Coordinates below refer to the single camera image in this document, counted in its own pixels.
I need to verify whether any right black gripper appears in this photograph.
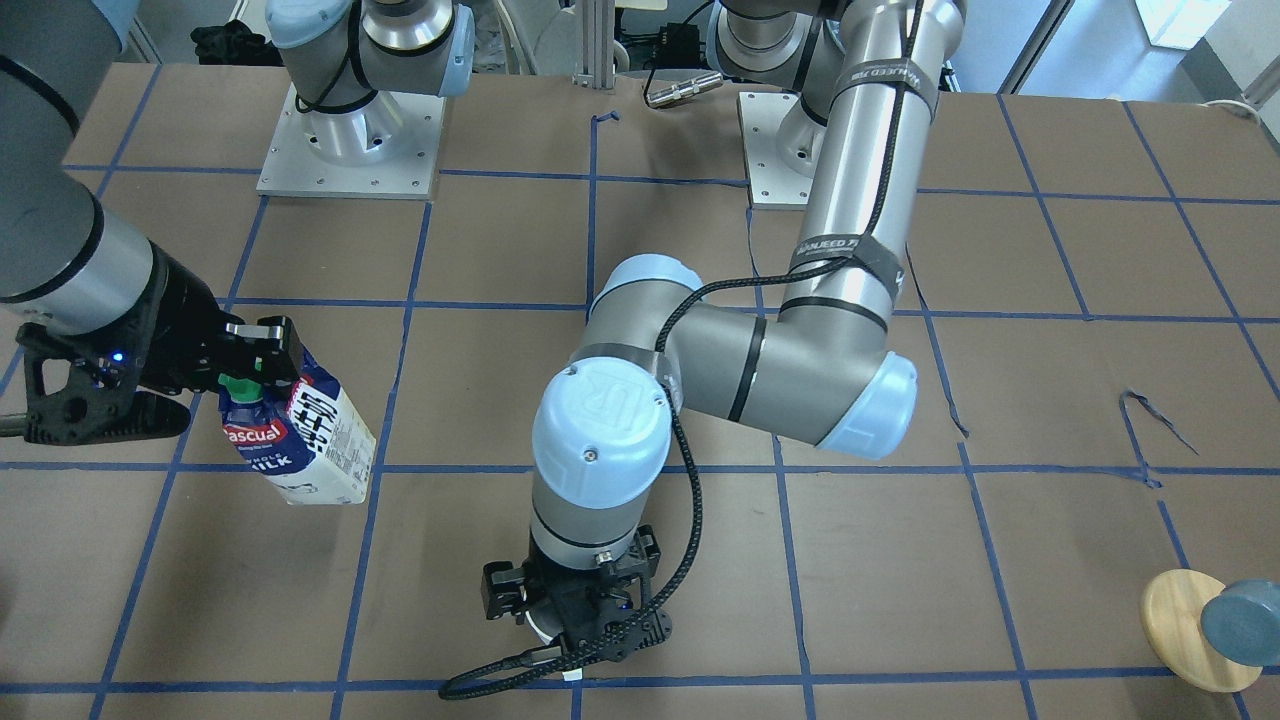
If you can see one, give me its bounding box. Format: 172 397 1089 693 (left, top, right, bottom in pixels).
120 245 305 395

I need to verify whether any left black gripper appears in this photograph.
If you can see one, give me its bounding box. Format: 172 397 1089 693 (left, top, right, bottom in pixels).
483 530 660 639

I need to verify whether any blue white milk carton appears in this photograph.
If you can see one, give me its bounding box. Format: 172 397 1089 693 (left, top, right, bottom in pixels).
218 351 376 505

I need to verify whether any white mug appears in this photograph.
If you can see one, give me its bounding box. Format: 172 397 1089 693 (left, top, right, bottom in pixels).
525 611 584 683

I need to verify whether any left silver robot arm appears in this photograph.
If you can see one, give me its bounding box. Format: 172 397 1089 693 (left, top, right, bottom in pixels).
481 1 968 664

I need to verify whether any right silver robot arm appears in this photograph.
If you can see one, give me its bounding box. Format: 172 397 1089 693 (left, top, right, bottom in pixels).
1 1 475 395

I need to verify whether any blue cup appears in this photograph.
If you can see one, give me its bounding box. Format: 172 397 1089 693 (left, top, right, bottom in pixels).
1199 579 1279 667

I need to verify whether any wooden mug tree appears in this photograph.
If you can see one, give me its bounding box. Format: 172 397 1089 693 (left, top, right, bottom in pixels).
1140 568 1262 694

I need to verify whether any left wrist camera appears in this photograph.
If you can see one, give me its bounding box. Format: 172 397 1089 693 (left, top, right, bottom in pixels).
557 606 673 665

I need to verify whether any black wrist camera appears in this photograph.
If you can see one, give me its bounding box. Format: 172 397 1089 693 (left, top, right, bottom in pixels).
3 319 191 446

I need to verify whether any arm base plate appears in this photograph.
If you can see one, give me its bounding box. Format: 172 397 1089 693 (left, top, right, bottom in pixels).
257 88 447 200
739 91 826 210

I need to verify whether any aluminium frame post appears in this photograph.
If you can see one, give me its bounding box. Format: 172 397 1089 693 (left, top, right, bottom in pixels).
572 0 616 94

